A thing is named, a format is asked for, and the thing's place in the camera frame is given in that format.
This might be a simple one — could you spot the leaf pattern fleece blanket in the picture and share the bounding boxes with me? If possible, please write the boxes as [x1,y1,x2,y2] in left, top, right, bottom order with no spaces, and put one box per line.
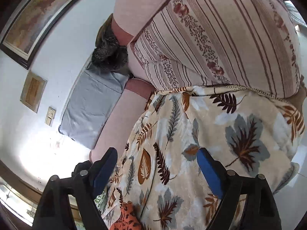
[91,86,305,229]

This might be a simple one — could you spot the orange floral blouse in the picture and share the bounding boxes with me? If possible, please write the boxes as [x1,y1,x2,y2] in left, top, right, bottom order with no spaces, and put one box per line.
[110,201,143,230]

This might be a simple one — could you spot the stained glass wooden door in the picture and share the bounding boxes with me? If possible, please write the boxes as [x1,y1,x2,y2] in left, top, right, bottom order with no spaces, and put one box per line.
[0,157,85,230]

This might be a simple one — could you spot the dark furry cushion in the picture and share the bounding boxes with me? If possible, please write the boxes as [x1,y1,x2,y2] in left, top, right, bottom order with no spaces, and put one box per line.
[91,14,128,73]

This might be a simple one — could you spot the large framed painting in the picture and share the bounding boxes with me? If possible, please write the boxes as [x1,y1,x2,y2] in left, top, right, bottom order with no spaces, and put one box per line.
[1,0,78,70]

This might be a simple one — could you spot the small framed picture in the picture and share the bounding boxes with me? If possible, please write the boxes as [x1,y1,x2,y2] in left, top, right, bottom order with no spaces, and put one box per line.
[20,71,47,113]

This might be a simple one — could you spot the beige wall switch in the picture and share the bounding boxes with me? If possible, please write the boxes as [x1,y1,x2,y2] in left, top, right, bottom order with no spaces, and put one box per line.
[45,107,56,126]

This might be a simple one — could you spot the black garment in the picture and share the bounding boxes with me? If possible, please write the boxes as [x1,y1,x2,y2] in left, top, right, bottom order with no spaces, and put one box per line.
[71,160,92,177]

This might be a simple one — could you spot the grey pillow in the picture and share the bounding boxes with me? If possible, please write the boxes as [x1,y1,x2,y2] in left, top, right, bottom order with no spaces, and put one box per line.
[58,67,129,149]

